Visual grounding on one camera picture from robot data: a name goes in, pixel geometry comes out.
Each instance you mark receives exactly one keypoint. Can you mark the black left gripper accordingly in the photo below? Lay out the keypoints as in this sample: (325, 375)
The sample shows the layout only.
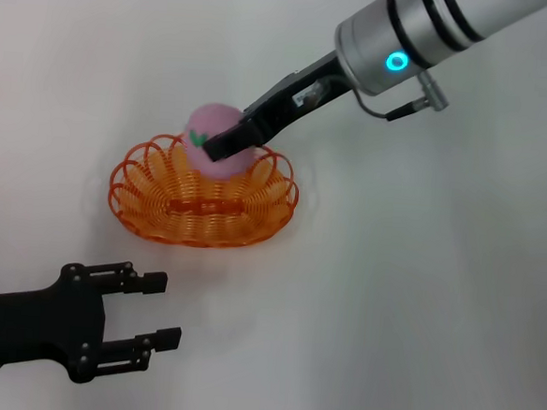
(49, 325)

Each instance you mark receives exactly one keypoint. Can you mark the orange plastic woven basket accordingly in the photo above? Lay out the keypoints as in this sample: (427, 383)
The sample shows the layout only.
(205, 207)

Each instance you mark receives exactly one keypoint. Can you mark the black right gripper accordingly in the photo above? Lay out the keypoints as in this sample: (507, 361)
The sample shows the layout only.
(281, 97)

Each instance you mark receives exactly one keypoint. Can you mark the pink peach with green leaf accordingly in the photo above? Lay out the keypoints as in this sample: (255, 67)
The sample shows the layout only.
(209, 118)

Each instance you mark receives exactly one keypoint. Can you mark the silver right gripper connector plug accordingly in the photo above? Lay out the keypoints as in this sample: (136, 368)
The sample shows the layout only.
(434, 92)

